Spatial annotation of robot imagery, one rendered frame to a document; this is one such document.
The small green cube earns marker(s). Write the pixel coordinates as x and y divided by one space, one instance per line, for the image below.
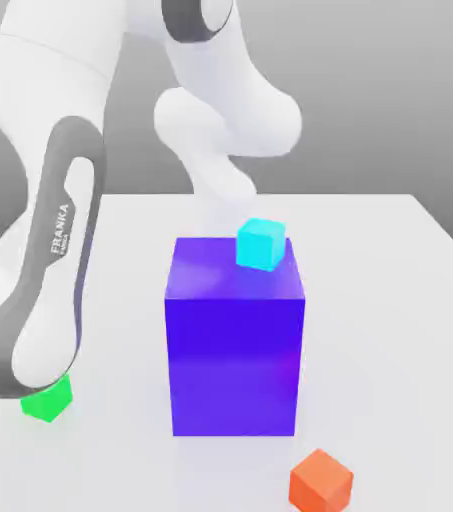
50 402

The large purple box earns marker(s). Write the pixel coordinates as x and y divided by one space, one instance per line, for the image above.
234 352

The small cyan cube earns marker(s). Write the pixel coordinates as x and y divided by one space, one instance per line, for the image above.
258 244

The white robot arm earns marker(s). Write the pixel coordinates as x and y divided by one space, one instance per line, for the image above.
50 80

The small orange cube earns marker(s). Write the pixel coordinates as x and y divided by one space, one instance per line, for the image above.
318 482

